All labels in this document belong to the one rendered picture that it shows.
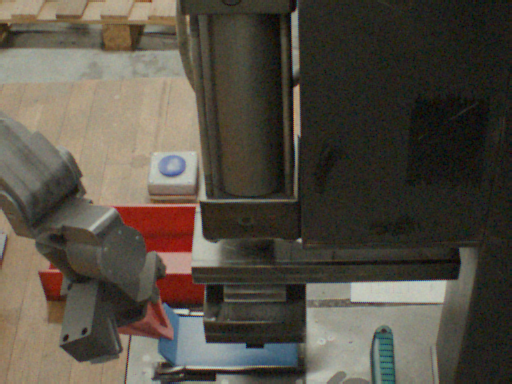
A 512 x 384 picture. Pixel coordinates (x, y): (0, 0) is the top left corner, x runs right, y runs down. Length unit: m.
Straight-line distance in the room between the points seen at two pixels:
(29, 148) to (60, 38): 2.34
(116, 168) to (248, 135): 0.66
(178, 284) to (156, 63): 1.92
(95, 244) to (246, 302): 0.16
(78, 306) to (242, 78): 0.33
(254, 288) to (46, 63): 2.32
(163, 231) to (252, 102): 0.57
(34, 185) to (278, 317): 0.27
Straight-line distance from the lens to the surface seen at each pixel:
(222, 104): 0.85
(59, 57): 3.26
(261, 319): 0.99
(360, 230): 0.91
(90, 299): 1.04
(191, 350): 1.16
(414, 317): 1.30
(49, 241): 1.04
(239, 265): 0.98
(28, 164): 1.01
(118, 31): 3.19
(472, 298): 1.00
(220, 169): 0.90
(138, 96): 1.62
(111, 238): 0.97
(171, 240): 1.39
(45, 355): 1.30
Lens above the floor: 1.92
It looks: 45 degrees down
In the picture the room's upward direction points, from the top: 3 degrees counter-clockwise
